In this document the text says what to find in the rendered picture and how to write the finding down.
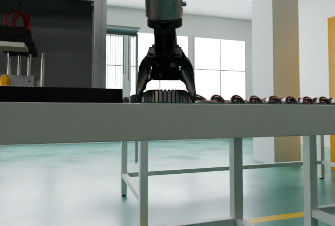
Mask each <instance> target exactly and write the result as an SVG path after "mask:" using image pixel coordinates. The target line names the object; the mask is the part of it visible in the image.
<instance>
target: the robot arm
mask: <svg viewBox="0 0 335 226"><path fill-rule="evenodd" d="M186 4H187V3H186V1H183V0H145V9H146V17H147V25H148V27H149V28H152V29H154V41H155V44H152V46H151V47H149V49H148V52H147V54H146V56H145V57H144V58H143V59H142V61H141V63H140V65H139V71H138V80H137V87H136V99H137V102H140V100H141V99H142V97H143V92H144V90H146V87H147V83H148V82H150V81H151V80H153V81H179V80H180V81H181V82H183V83H184V84H185V86H186V90H187V91H188V92H189V97H190V99H191V100H192V102H193V103H195V102H196V87H195V79H194V72H193V66H192V63H191V61H190V60H189V59H188V57H187V56H186V55H185V52H183V50H182V48H181V47H180V46H179V44H177V35H176V30H175V29H176V28H180V27H182V17H183V6H186Z"/></svg>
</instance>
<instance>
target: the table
mask: <svg viewBox="0 0 335 226"><path fill-rule="evenodd" d="M204 100H206V97H203V96H201V95H199V94H196V101H204ZM213 100H215V101H217V102H218V103H225V99H224V98H223V97H222V96H220V95H218V94H215V95H212V96H211V98H210V99H209V101H213ZM234 100H235V101H234ZM245 100H247V103H254V104H263V102H262V100H267V104H281V101H283V103H284V104H298V101H300V103H301V104H315V102H314V101H317V104H331V103H330V101H332V104H335V98H326V97H323V96H321V97H319V98H313V99H311V98H310V97H308V96H304V97H303V98H294V97H292V96H287V97H284V98H278V97H277V96H269V97H268V98H263V99H260V98H259V97H258V96H255V95H252V96H250V97H249V98H247V99H243V98H242V97H241V96H240V95H233V96H232V97H231V98H230V99H229V103H245ZM252 100H253V101H252ZM127 151H128V142H127V141H121V196H126V195H127V186H128V187H129V188H130V190H131V191H132V193H133V194H134V196H135V197H136V199H137V200H138V201H139V226H148V176H154V175H169V174H184V173H199V172H213V171H228V170H229V166H214V167H198V168H181V169H166V170H150V171H148V140H145V141H139V171H134V172H127ZM317 151H318V160H317V165H318V177H319V178H320V179H323V178H325V165H327V166H332V167H335V163H334V162H329V161H325V148H324V135H317ZM302 165H303V161H294V162H278V163H262V164H246V165H243V169H258V168H272V167H287V166H302ZM130 177H139V187H138V186H137V185H136V184H135V183H134V181H133V180H132V179H131V178H130Z"/></svg>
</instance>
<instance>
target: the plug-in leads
mask: <svg viewBox="0 0 335 226"><path fill-rule="evenodd" d="M14 11H16V13H15V15H14V18H13V20H12V26H16V20H17V18H18V17H19V16H22V18H23V20H24V24H23V27H25V26H26V27H27V28H28V29H29V31H30V32H31V29H30V15H28V20H27V17H26V13H24V15H23V14H22V13H21V12H20V11H19V10H12V11H10V12H9V13H8V14H7V15H6V16H5V19H4V25H7V21H6V18H7V17H8V15H9V14H10V13H12V12H14ZM18 13H20V14H19V15H18V16H17V17H16V15H17V14H18ZM15 17H16V18H15ZM32 39H33V36H32ZM31 42H32V40H31ZM32 44H33V45H34V46H35V44H34V42H32Z"/></svg>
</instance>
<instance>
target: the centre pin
mask: <svg viewBox="0 0 335 226"><path fill-rule="evenodd" d="M0 86H10V78H9V76H8V75H2V76H1V77H0Z"/></svg>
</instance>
